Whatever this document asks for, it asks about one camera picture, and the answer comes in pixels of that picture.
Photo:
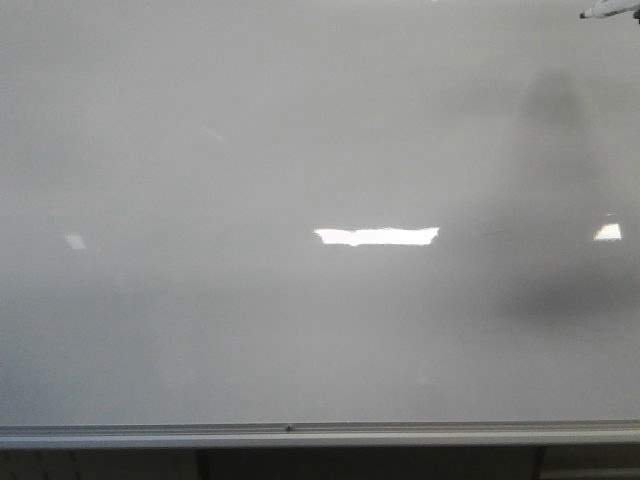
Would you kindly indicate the white whiteboard marker pen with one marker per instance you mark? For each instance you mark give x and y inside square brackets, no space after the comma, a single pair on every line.
[602,9]

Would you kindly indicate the white whiteboard with aluminium frame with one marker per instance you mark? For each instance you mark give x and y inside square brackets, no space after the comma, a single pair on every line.
[237,224]

